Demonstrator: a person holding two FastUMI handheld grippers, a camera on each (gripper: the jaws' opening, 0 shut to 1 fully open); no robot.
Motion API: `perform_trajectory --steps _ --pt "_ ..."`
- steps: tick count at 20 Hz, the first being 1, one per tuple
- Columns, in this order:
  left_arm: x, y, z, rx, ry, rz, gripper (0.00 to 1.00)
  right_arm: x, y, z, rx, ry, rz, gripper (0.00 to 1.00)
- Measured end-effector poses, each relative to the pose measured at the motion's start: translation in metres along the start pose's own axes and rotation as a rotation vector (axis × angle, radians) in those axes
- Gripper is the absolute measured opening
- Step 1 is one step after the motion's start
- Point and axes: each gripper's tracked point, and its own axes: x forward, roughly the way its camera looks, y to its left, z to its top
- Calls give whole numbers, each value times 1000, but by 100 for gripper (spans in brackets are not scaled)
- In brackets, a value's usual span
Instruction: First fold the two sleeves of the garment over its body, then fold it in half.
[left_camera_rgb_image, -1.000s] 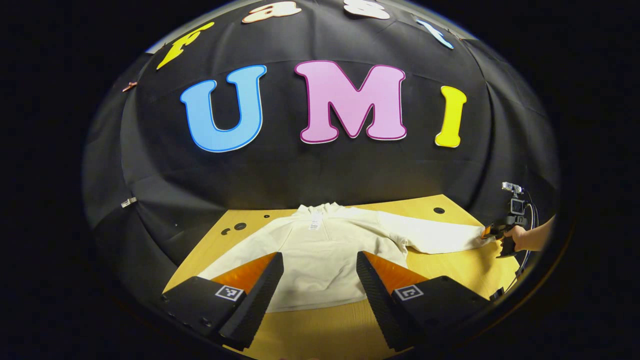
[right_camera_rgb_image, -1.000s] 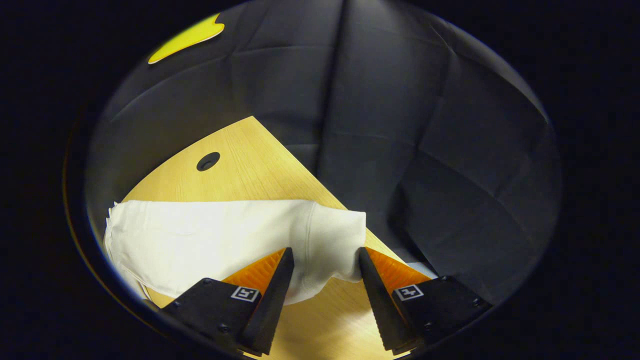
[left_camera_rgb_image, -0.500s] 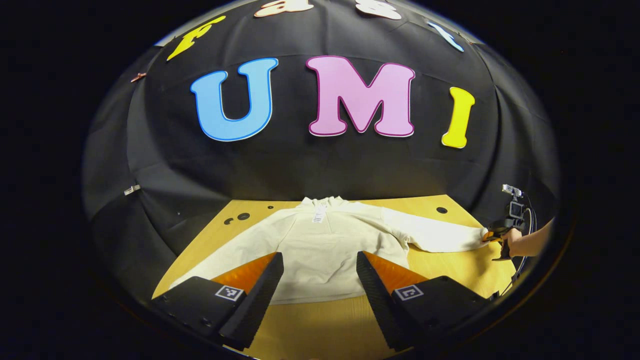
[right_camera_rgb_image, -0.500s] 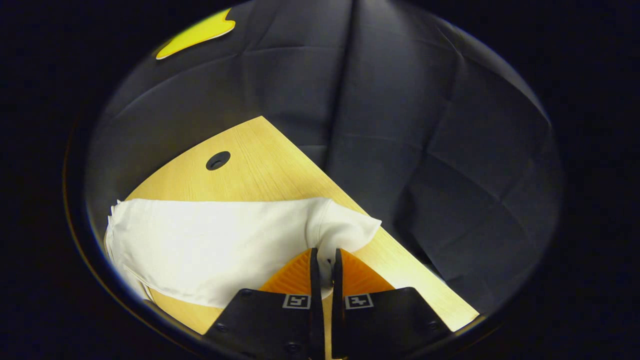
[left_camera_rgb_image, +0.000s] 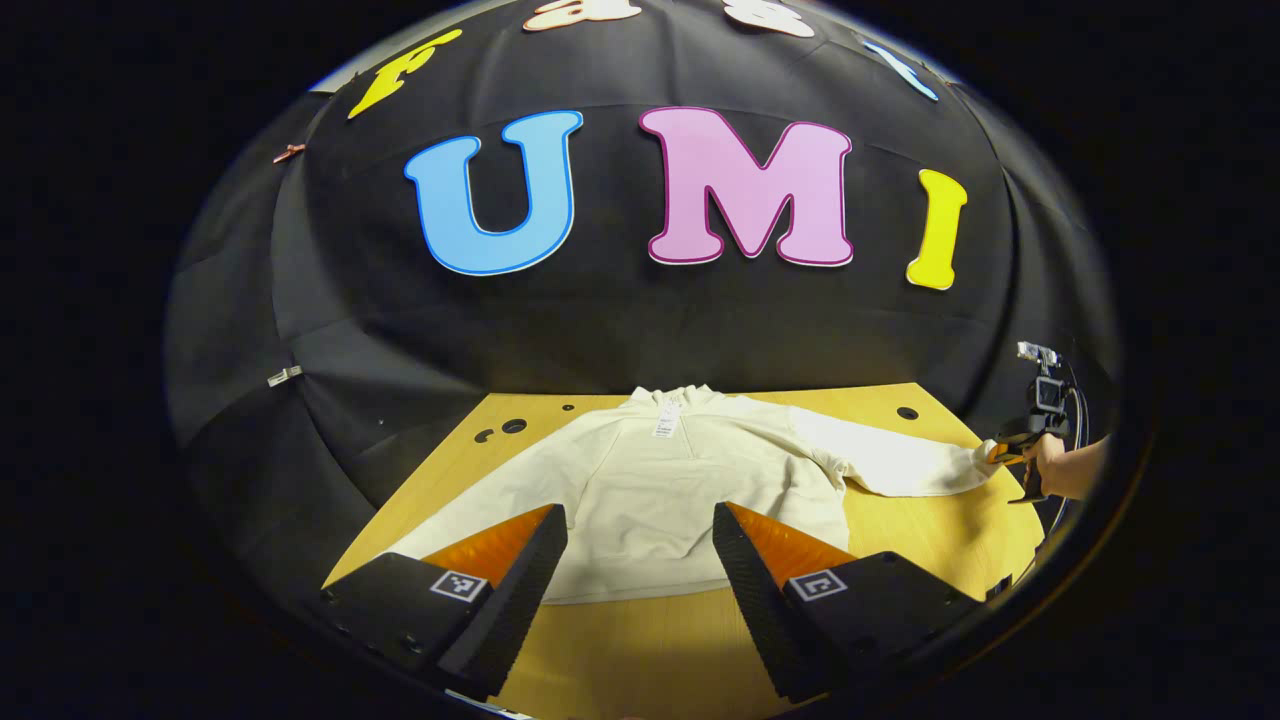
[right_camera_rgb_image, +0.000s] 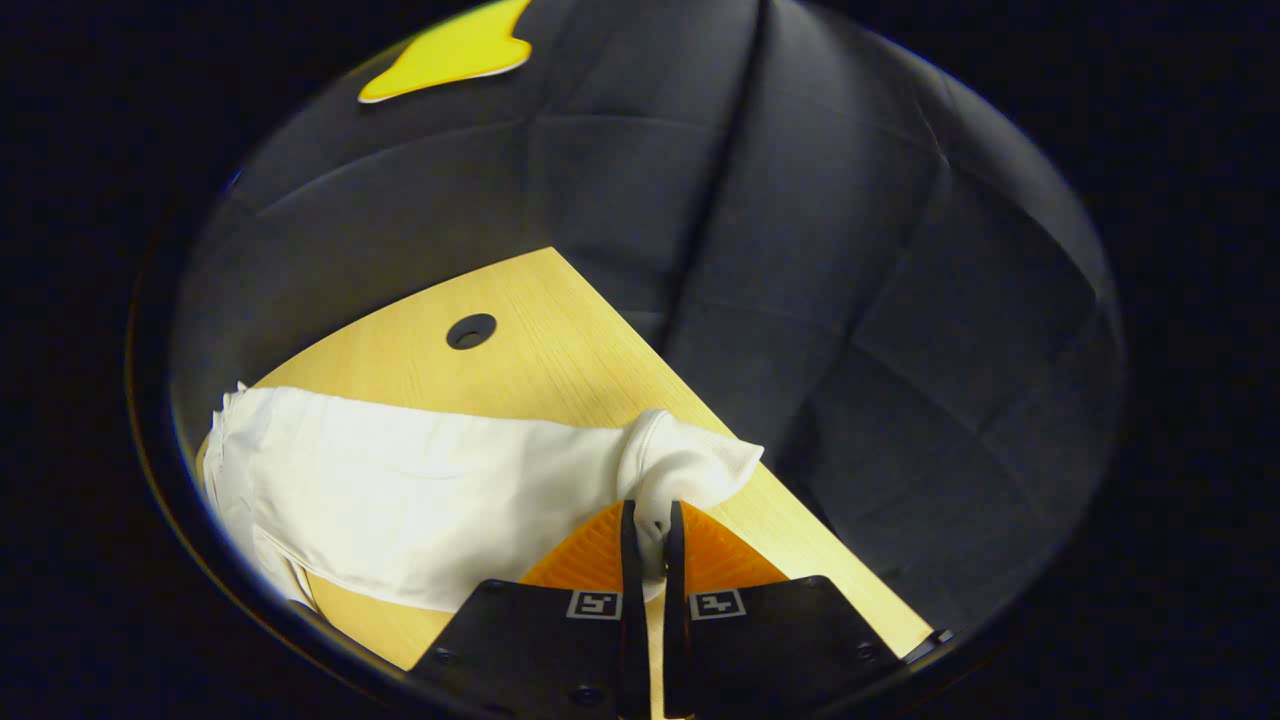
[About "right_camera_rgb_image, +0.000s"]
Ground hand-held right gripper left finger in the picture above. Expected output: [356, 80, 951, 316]
[408, 500, 649, 719]

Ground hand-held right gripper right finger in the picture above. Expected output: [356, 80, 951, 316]
[662, 500, 901, 719]

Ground cream white sweatshirt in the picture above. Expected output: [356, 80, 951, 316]
[200, 382, 766, 613]

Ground black backdrop cloth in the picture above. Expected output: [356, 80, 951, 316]
[170, 0, 1121, 641]

